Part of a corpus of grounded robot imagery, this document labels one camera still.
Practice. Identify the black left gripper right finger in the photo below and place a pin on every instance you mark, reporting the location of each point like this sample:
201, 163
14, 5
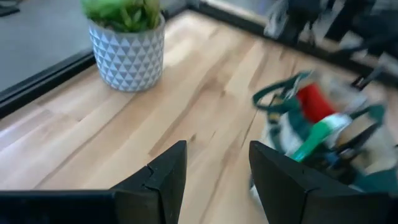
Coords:
280, 186

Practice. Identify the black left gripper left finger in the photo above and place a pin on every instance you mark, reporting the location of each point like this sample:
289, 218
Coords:
161, 193

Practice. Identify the green white spray bottle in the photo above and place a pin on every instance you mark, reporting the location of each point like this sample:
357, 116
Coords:
314, 137

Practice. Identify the red gardening glove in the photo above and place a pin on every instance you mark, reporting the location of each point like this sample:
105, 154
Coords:
314, 104

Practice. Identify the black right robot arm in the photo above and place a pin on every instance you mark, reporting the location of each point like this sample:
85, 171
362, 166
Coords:
363, 31

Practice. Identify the beige green gardening bag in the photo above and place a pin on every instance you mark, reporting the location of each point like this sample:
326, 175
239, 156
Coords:
384, 152

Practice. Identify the succulent in patterned white pot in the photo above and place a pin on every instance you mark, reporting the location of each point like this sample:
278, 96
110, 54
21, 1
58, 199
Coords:
127, 62

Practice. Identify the black metal table frame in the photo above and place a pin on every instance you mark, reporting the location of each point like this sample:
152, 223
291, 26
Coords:
46, 82

